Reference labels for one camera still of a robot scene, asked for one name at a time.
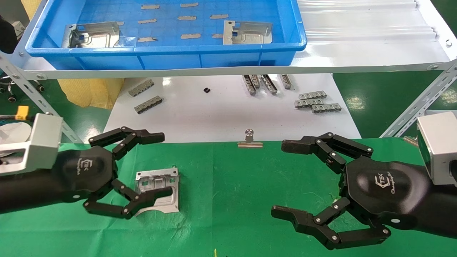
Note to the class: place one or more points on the yellow woven sack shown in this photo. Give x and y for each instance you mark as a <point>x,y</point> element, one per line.
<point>89,92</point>

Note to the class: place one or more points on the small ridged metal piece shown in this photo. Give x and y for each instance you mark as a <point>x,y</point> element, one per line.
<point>410,140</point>

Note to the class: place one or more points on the silver binder clip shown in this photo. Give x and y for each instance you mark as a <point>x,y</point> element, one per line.
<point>250,144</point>

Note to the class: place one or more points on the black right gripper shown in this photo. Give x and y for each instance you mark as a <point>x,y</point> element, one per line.
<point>385,189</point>

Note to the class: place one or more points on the small grey box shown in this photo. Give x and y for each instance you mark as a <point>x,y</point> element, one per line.
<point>18,29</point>

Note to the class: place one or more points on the white round disc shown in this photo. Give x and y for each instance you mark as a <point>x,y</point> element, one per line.
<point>16,131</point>

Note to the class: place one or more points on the grey comb-shaped metal part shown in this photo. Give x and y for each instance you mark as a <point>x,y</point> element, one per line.
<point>141,88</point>
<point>312,95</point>
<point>256,80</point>
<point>269,84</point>
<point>249,85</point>
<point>326,108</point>
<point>307,103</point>
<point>286,81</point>
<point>148,105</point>

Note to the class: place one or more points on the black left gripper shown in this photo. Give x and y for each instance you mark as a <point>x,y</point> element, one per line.
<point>85,171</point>

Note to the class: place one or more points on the white metal shelf board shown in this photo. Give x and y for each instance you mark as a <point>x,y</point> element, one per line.
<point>357,46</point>

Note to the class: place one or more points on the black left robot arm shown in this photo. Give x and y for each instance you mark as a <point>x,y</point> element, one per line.
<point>25,189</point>

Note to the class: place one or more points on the perforated steel angle bar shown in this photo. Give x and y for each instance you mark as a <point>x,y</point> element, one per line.
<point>35,95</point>
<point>421,101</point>

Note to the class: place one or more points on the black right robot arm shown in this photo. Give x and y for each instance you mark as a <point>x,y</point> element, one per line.
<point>442,210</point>

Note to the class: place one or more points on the blue plastic bin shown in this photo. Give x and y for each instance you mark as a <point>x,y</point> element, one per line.
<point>171,59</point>

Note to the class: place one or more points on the black wheeled chair base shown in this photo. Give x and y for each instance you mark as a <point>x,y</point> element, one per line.
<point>10,96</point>

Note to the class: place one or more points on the clear shiny tape patch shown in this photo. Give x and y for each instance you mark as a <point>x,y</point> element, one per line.
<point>128,41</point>

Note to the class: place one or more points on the stamped grey metal plate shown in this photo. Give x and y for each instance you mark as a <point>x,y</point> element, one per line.
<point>101,38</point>
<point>160,182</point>
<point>251,35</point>

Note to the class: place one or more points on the black bulky object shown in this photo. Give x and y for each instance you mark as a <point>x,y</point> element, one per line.
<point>6,35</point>

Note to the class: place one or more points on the green cloth mat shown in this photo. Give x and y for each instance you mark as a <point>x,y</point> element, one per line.
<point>228,196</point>

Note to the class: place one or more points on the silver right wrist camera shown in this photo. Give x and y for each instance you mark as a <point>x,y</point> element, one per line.
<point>441,150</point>

